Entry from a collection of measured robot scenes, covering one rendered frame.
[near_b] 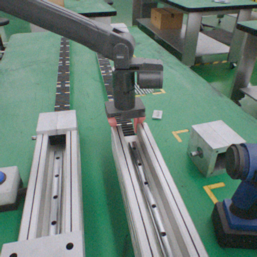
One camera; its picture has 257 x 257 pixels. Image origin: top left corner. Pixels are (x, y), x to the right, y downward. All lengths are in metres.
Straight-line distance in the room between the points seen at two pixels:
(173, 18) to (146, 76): 3.92
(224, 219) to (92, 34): 0.47
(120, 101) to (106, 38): 0.16
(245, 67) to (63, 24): 2.06
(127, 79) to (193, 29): 2.58
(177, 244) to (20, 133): 0.58
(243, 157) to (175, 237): 0.19
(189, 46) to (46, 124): 2.68
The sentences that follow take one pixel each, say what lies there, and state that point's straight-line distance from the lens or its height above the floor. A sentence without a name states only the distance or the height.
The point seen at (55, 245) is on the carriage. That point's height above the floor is 0.90.
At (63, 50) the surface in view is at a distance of 1.46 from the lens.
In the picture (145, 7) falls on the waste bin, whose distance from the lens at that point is 5.61.
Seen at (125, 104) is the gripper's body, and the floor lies 0.93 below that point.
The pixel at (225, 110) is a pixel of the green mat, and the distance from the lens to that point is 0.97.
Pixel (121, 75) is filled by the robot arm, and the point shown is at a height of 1.01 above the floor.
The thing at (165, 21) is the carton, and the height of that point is 0.35.
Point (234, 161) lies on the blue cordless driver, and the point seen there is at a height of 0.98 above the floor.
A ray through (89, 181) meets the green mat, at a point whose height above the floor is 0.78.
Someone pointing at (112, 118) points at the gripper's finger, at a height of 0.88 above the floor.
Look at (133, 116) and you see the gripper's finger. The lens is 0.66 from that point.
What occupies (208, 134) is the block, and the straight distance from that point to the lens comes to 0.65.
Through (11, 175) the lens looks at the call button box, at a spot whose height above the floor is 0.84.
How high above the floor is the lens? 1.24
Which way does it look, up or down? 35 degrees down
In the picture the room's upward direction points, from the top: straight up
